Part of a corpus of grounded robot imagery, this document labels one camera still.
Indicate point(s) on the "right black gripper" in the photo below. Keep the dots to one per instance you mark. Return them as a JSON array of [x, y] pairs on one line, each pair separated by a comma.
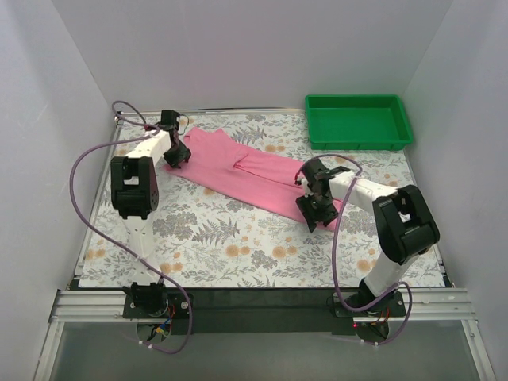
[[317, 209]]

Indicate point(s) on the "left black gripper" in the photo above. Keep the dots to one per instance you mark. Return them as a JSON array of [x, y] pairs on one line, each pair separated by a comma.
[[177, 154]]

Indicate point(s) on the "pink t shirt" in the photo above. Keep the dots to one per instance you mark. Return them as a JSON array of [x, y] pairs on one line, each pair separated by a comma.
[[261, 179]]

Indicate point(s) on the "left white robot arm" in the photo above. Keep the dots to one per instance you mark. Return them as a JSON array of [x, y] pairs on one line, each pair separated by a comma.
[[135, 196]]

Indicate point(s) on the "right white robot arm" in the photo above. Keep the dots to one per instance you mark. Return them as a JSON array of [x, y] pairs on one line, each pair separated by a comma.
[[404, 224]]

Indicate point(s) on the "floral patterned table mat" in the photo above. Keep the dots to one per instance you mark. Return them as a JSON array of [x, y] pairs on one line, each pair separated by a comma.
[[204, 239]]

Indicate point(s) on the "green plastic bin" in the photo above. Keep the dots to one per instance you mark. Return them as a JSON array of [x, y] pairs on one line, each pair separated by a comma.
[[357, 122]]

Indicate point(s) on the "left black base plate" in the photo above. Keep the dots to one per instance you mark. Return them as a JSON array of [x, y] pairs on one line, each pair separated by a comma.
[[178, 305]]

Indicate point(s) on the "aluminium frame rail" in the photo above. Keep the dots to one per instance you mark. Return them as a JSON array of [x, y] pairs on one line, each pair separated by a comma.
[[277, 310]]

